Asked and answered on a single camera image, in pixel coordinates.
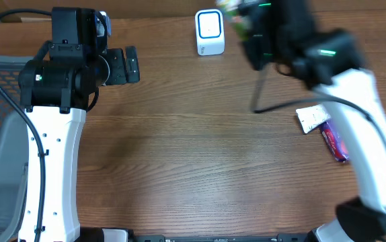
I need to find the brown cardboard backdrop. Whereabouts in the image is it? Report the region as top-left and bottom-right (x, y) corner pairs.
(0, 0), (386, 22)

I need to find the white barcode scanner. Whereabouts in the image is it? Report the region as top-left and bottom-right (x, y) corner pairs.
(194, 9), (225, 56)

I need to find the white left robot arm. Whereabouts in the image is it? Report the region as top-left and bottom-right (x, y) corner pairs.
(17, 7), (140, 242)

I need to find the white tube gold cap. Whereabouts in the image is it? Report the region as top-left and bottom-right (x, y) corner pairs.
(296, 104), (331, 134)

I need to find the red floral pantyliner pack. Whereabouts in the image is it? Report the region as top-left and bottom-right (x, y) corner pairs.
(319, 119), (348, 163)

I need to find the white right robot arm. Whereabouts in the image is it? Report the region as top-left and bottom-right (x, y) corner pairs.
(237, 1), (386, 241)

